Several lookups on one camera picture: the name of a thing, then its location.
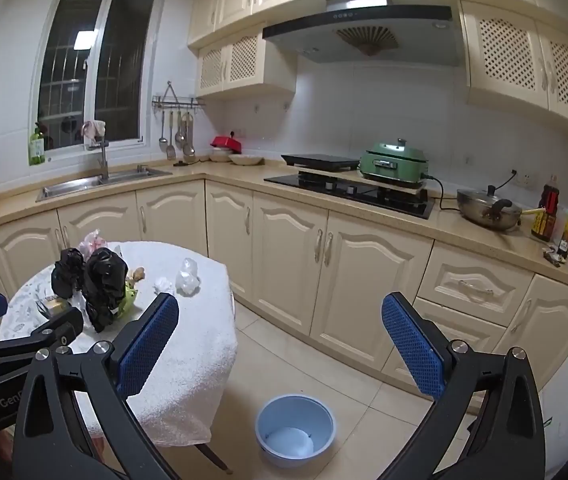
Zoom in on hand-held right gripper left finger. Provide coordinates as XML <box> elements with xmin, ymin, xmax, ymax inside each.
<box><xmin>12</xmin><ymin>292</ymin><xmax>181</xmax><ymax>480</ymax></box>

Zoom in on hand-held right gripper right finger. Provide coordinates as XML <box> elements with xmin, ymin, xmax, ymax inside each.
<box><xmin>379</xmin><ymin>292</ymin><xmax>547</xmax><ymax>480</ymax></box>

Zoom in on light green snack wrapper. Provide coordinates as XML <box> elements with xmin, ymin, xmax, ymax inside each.
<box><xmin>116</xmin><ymin>282</ymin><xmax>140</xmax><ymax>318</ymax></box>

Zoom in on large black plastic bag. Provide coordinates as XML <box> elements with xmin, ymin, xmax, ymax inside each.
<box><xmin>82</xmin><ymin>247</ymin><xmax>129</xmax><ymax>333</ymax></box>

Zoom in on pinkish clear plastic bag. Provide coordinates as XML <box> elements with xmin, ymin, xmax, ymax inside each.
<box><xmin>78</xmin><ymin>230</ymin><xmax>103</xmax><ymax>257</ymax></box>

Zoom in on blue plastic bin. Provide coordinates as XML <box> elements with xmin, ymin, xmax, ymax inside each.
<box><xmin>255</xmin><ymin>394</ymin><xmax>337</xmax><ymax>462</ymax></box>

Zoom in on white terry towel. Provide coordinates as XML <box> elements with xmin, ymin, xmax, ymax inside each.
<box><xmin>71</xmin><ymin>241</ymin><xmax>239</xmax><ymax>448</ymax></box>

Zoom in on small black plastic bag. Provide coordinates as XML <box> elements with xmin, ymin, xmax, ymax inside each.
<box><xmin>51</xmin><ymin>247</ymin><xmax>85</xmax><ymax>299</ymax></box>

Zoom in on crumpled clear plastic bag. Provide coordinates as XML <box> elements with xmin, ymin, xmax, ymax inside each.
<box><xmin>175</xmin><ymin>258</ymin><xmax>200</xmax><ymax>296</ymax></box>

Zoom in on cream base cabinets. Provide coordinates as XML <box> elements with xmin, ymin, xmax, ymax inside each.
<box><xmin>0</xmin><ymin>160</ymin><xmax>568</xmax><ymax>411</ymax></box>

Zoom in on steel sink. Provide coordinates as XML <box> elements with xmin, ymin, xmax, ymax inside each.
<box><xmin>36</xmin><ymin>165</ymin><xmax>173</xmax><ymax>204</ymax></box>

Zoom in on steel wok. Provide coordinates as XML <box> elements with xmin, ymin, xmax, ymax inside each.
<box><xmin>456</xmin><ymin>185</ymin><xmax>523</xmax><ymax>231</ymax></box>

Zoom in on black gas stove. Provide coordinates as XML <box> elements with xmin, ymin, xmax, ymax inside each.
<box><xmin>263</xmin><ymin>172</ymin><xmax>436</xmax><ymax>220</ymax></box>

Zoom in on green dish soap bottle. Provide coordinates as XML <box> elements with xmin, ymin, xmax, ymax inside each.
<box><xmin>28</xmin><ymin>122</ymin><xmax>46</xmax><ymax>166</ymax></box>

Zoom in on green electric pot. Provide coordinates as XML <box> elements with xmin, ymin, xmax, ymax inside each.
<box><xmin>360</xmin><ymin>138</ymin><xmax>433</xmax><ymax>186</ymax></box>

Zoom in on steel slotted turner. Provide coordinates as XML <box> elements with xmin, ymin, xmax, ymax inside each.
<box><xmin>166</xmin><ymin>110</ymin><xmax>177</xmax><ymax>161</ymax></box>

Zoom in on steel skimmer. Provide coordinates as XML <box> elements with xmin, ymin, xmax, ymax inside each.
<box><xmin>181</xmin><ymin>112</ymin><xmax>197</xmax><ymax>162</ymax></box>

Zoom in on pink cloth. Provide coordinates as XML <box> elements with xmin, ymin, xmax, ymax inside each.
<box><xmin>80</xmin><ymin>120</ymin><xmax>107</xmax><ymax>151</ymax></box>

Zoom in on black induction cooktop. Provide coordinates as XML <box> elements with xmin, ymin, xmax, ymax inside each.
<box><xmin>281</xmin><ymin>153</ymin><xmax>363</xmax><ymax>174</ymax></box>

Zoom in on red pot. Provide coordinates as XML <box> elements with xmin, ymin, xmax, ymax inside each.
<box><xmin>210</xmin><ymin>133</ymin><xmax>245</xmax><ymax>156</ymax></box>

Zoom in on kitchen window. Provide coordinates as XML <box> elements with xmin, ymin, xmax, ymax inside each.
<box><xmin>36</xmin><ymin>0</ymin><xmax>158</xmax><ymax>152</ymax></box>

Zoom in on cream upper cabinets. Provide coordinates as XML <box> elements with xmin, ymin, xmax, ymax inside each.
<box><xmin>186</xmin><ymin>0</ymin><xmax>568</xmax><ymax>142</ymax></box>

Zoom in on black range hood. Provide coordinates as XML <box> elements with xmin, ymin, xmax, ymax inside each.
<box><xmin>262</xmin><ymin>0</ymin><xmax>463</xmax><ymax>67</ymax></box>

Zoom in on black power cord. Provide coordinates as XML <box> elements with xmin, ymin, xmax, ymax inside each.
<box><xmin>426</xmin><ymin>169</ymin><xmax>518</xmax><ymax>212</ymax></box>

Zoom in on wall utensil rack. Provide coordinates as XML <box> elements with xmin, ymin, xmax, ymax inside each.
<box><xmin>152</xmin><ymin>80</ymin><xmax>206</xmax><ymax>112</ymax></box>

